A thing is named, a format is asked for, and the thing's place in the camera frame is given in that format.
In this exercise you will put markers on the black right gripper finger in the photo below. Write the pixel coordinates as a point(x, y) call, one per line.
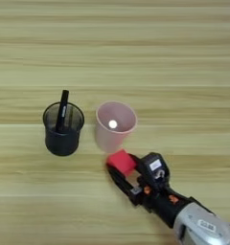
point(123, 183)
point(138, 161)

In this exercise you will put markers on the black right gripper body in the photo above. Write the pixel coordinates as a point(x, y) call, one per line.
point(165, 204)

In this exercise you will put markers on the red cube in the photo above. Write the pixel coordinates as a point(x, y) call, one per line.
point(121, 162)

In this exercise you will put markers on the black mesh pen holder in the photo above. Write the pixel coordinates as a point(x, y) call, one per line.
point(62, 145)

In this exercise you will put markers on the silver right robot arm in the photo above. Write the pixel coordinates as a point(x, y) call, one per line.
point(203, 228)

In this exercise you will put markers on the black box with white label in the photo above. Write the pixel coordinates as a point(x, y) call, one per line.
point(156, 169)

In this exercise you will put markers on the pink plastic cup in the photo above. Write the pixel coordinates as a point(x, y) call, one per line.
point(109, 140)

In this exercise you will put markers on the black marker pen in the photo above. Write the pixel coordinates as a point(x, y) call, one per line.
point(62, 110)

